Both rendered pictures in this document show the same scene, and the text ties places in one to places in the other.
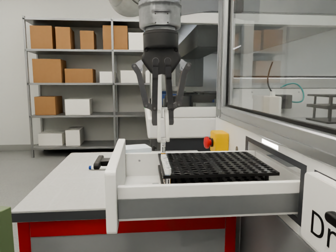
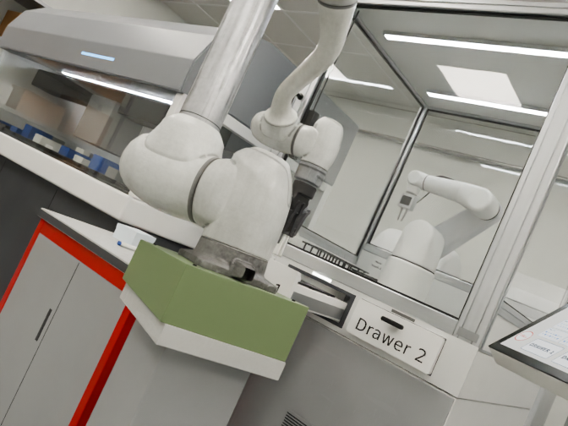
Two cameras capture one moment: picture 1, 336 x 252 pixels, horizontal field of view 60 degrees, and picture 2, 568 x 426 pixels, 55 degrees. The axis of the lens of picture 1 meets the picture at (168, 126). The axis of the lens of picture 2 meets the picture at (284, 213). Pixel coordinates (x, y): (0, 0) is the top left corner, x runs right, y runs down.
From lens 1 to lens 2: 134 cm
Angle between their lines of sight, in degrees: 47
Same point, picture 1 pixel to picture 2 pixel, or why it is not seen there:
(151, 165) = not seen: hidden behind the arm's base
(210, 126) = (180, 229)
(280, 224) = (318, 327)
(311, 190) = (362, 308)
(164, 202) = (303, 297)
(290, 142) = (346, 281)
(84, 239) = not seen: hidden behind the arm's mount
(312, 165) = (360, 296)
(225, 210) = (319, 310)
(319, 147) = (368, 288)
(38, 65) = not seen: outside the picture
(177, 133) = (148, 224)
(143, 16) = (309, 175)
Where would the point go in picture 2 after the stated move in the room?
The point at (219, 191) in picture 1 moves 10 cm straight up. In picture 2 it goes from (322, 298) to (335, 268)
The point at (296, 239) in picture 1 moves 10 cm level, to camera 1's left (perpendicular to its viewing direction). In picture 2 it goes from (333, 335) to (314, 329)
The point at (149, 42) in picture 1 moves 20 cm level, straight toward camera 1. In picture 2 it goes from (305, 191) to (357, 210)
